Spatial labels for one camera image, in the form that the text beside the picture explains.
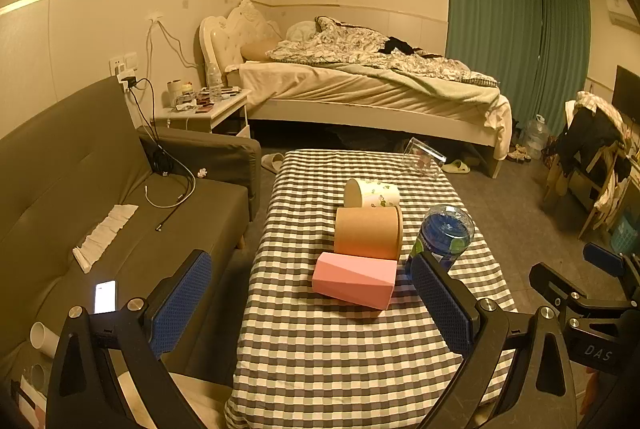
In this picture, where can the black television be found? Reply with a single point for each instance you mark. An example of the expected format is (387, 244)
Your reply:
(626, 95)

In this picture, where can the blue plastic cup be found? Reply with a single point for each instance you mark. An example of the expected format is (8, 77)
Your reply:
(445, 232)

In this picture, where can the green slipper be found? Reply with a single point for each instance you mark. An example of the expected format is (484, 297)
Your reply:
(457, 167)

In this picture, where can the white cup on sofa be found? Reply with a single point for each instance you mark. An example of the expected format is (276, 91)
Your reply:
(43, 339)

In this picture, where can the green curtain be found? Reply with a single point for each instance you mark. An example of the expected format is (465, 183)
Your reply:
(538, 50)

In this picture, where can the white floral paper cup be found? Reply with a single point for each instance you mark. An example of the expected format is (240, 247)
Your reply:
(370, 194)

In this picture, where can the white bedside table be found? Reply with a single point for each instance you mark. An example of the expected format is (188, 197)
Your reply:
(229, 116)

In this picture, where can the white smartphone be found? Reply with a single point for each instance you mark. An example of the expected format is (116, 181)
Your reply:
(105, 297)

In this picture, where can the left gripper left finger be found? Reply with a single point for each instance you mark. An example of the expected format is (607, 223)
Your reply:
(84, 390)

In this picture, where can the pink faceted cup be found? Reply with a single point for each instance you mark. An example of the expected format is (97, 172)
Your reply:
(359, 280)

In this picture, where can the air conditioner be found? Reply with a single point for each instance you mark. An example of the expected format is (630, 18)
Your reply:
(621, 14)

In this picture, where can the brown paper cup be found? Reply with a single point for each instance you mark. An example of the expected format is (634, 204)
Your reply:
(372, 232)

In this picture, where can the wooden chair with clothes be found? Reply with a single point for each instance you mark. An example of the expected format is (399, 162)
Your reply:
(595, 145)

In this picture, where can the white bed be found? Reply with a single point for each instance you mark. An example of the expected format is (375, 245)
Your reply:
(338, 75)

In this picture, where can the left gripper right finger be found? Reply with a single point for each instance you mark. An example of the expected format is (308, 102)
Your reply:
(538, 391)

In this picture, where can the beige slipper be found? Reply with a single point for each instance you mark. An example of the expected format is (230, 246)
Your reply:
(272, 162)

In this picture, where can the clear plastic box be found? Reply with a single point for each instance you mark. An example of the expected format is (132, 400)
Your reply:
(421, 159)

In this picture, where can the dark green sofa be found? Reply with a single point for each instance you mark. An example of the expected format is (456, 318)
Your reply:
(61, 174)

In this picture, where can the blue plastic basket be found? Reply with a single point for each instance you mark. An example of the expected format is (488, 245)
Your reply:
(625, 235)

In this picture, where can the checkered tablecloth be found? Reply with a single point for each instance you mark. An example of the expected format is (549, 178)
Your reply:
(305, 360)

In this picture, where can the large water jug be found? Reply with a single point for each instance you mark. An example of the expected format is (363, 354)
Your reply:
(536, 135)

